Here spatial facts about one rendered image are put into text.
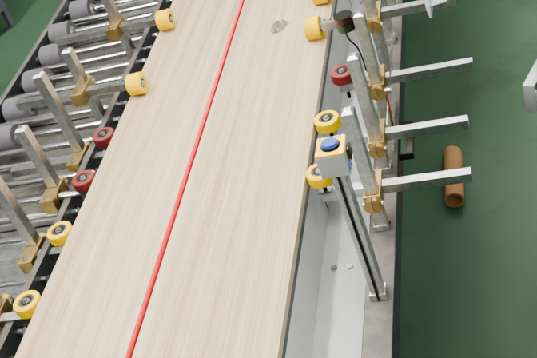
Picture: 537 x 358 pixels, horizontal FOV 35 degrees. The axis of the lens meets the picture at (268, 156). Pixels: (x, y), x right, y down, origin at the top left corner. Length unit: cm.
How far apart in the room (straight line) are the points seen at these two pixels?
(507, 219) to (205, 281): 155
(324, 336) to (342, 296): 14
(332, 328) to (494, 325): 86
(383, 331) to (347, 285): 29
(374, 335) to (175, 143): 96
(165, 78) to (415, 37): 186
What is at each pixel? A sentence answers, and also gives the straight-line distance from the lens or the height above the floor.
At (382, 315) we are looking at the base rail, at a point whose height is 70.
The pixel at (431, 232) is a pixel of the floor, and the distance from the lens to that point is 342.
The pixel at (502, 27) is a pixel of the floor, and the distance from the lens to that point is 453.
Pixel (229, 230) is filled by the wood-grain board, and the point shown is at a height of 90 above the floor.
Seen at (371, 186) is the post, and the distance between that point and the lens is 234.
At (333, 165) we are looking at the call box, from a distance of 194.
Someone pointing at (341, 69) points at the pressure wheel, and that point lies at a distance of 278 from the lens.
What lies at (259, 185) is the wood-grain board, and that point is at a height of 90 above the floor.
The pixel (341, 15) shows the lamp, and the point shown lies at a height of 113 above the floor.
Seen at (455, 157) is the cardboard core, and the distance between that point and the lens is 362.
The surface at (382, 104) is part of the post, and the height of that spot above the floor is 79.
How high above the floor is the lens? 237
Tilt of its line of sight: 36 degrees down
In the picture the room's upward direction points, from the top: 21 degrees counter-clockwise
